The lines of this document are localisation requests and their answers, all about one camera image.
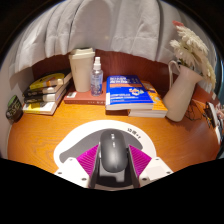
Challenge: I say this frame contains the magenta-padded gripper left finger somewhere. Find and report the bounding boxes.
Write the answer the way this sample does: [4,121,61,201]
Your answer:
[54,143,101,189]

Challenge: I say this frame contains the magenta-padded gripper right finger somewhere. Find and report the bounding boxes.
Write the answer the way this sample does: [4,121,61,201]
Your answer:
[126,143,174,188]

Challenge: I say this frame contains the black computer mouse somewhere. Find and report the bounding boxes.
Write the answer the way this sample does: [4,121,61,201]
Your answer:
[99,129,129,178]

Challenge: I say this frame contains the white and grey mouse pad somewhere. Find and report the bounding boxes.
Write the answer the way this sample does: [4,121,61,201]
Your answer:
[53,119,157,191]

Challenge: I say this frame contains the orange book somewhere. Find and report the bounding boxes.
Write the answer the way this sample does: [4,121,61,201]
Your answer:
[127,79,169,119]

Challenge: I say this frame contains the white and yellow book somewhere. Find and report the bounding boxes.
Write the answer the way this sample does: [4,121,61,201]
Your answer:
[22,98,60,116]

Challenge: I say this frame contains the brown book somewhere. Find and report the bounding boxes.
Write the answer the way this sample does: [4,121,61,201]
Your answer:
[63,81,108,106]

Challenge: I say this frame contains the white ceramic jug vase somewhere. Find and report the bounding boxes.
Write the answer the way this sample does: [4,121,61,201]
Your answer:
[162,59,204,123]

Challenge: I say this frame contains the white tablet on stand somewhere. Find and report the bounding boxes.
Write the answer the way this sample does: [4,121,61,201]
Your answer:
[204,101,223,130]

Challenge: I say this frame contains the blue book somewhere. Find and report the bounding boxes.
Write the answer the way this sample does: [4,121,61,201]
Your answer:
[105,74,155,112]

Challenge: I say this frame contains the clear spray bottle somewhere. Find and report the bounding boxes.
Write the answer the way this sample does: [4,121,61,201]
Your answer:
[90,56,104,98]

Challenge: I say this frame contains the yellow and black book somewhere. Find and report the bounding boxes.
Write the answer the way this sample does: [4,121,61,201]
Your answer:
[29,71,73,91]

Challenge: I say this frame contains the white lidded tumbler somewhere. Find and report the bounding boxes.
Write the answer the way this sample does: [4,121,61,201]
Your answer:
[68,47,96,93]

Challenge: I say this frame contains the white flower bouquet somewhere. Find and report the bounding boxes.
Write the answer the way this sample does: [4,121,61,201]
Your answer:
[169,20,217,90]

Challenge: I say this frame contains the white curtain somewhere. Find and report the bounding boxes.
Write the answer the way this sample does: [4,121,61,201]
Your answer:
[9,0,214,73]

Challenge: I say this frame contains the black cable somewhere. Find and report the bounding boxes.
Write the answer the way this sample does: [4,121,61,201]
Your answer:
[184,99,209,123]

